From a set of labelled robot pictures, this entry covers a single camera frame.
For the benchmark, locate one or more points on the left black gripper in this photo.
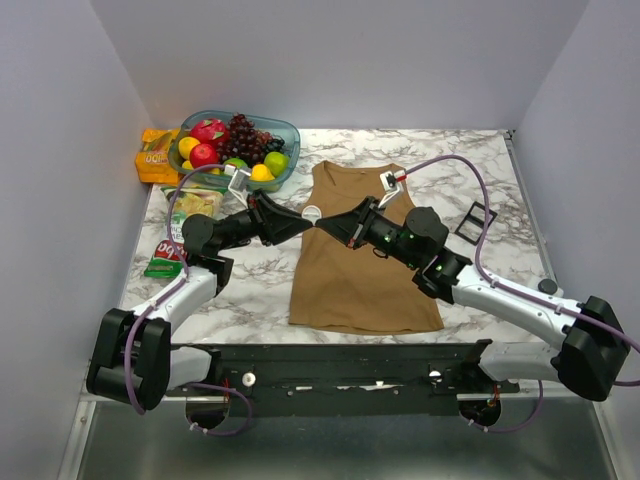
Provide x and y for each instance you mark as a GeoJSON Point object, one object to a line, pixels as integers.
{"type": "Point", "coordinates": [274, 222]}

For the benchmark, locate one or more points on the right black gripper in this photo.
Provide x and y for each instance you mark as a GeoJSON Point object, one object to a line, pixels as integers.
{"type": "Point", "coordinates": [353, 226]}

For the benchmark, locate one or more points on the white round brooch backing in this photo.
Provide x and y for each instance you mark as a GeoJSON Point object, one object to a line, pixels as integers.
{"type": "Point", "coordinates": [311, 213]}

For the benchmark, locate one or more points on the brown clothing garment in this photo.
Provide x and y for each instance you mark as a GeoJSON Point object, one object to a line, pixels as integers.
{"type": "Point", "coordinates": [354, 291]}

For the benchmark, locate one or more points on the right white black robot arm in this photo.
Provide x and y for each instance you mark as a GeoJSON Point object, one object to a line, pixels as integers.
{"type": "Point", "coordinates": [581, 344]}

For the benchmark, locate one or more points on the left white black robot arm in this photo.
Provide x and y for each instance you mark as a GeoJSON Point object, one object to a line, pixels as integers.
{"type": "Point", "coordinates": [134, 360]}

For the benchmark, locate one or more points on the black brooch display box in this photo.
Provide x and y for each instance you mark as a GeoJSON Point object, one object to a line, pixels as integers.
{"type": "Point", "coordinates": [471, 227]}

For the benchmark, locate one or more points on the yellow lemon front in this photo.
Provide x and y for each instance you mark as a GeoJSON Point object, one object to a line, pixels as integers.
{"type": "Point", "coordinates": [261, 173]}

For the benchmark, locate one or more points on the yellow lemon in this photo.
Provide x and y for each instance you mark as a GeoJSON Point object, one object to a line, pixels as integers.
{"type": "Point", "coordinates": [261, 173]}
{"type": "Point", "coordinates": [186, 145]}

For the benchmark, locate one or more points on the green lime right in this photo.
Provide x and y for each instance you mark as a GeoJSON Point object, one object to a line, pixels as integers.
{"type": "Point", "coordinates": [276, 162]}

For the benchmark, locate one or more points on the purple grape bunch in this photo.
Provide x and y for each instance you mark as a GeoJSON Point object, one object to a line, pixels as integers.
{"type": "Point", "coordinates": [247, 142]}

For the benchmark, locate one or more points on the red apple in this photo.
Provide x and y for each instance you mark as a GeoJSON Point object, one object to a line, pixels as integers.
{"type": "Point", "coordinates": [202, 155]}

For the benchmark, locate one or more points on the clear teal fruit bowl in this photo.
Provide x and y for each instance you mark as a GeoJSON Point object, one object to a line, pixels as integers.
{"type": "Point", "coordinates": [283, 129]}

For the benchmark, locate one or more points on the red dragon fruit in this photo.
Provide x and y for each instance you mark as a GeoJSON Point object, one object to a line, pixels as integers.
{"type": "Point", "coordinates": [211, 131]}

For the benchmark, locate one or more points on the green cassava chips bag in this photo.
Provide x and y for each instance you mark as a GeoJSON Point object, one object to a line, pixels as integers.
{"type": "Point", "coordinates": [192, 199]}

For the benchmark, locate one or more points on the yellow lemon left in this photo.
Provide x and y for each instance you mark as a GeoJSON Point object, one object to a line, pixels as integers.
{"type": "Point", "coordinates": [186, 145]}

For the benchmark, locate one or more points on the orange snack packet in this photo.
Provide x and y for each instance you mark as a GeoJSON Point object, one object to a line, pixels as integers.
{"type": "Point", "coordinates": [152, 160]}

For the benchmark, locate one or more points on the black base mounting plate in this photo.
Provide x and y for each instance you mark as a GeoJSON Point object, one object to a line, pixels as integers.
{"type": "Point", "coordinates": [345, 380]}

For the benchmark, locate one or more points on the white bottle black cap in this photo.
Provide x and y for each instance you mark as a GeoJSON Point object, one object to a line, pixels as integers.
{"type": "Point", "coordinates": [544, 288]}

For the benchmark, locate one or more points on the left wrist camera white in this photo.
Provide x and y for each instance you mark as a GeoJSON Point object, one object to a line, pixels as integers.
{"type": "Point", "coordinates": [238, 182]}

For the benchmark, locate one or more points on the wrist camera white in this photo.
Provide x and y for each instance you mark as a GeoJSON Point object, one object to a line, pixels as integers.
{"type": "Point", "coordinates": [393, 185]}
{"type": "Point", "coordinates": [238, 182]}

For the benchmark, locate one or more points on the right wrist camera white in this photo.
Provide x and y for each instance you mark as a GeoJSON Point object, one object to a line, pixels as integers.
{"type": "Point", "coordinates": [393, 185]}

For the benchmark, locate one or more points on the aluminium frame rail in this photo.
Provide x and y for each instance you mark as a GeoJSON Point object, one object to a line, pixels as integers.
{"type": "Point", "coordinates": [171, 395]}

